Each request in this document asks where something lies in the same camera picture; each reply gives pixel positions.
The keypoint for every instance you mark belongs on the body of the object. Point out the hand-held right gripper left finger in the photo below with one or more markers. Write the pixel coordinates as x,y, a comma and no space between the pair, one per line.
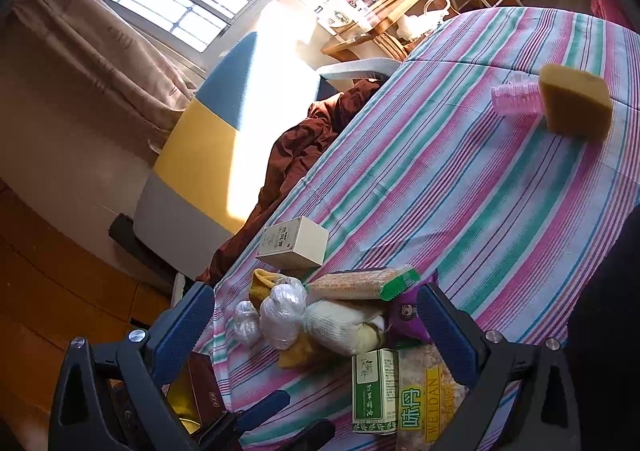
185,326

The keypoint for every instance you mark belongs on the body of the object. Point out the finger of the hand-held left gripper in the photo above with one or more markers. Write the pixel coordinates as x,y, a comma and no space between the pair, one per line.
310,433
262,406

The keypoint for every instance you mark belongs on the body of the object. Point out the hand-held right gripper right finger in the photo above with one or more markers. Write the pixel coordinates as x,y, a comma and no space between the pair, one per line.
445,336

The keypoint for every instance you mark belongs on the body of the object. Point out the purple snack packet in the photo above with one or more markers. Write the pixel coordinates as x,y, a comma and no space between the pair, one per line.
407,316

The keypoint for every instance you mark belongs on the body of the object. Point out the gold tin box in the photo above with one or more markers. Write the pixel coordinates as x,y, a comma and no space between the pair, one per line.
195,381

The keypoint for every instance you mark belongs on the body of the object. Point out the yellow snack packet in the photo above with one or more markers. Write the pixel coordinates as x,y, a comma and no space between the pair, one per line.
425,406

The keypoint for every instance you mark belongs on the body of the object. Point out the green paper box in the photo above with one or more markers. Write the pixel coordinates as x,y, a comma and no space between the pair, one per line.
372,391

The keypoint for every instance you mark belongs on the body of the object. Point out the white knitted sponge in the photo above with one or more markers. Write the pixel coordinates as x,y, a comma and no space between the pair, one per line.
335,326

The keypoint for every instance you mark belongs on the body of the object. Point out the white cardboard box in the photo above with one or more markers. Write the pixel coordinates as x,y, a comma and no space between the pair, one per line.
300,246

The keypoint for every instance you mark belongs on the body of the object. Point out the small plastic-wrapped white bundle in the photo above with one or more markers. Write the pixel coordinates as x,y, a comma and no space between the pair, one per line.
246,323

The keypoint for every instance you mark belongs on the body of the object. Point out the striped bed sheet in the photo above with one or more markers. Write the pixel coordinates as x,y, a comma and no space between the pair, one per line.
450,181

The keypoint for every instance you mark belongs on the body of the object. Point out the grey yellow blue mattress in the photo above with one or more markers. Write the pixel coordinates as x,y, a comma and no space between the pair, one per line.
205,156

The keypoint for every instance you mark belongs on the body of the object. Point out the brown blanket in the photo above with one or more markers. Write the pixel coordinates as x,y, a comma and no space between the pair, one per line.
300,146

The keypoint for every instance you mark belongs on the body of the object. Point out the yellow sponge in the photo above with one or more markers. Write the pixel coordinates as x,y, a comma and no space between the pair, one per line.
575,101

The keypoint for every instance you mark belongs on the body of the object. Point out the grey chair armrest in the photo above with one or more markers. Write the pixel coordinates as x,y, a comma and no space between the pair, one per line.
360,67

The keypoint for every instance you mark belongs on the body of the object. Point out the beige curtain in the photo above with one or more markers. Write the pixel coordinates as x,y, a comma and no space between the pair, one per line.
100,56

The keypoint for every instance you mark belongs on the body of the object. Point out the white plastic bag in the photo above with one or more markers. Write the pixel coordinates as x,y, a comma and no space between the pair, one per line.
425,18

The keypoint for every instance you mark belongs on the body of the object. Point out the white printed boxes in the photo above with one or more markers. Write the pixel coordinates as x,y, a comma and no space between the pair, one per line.
337,13

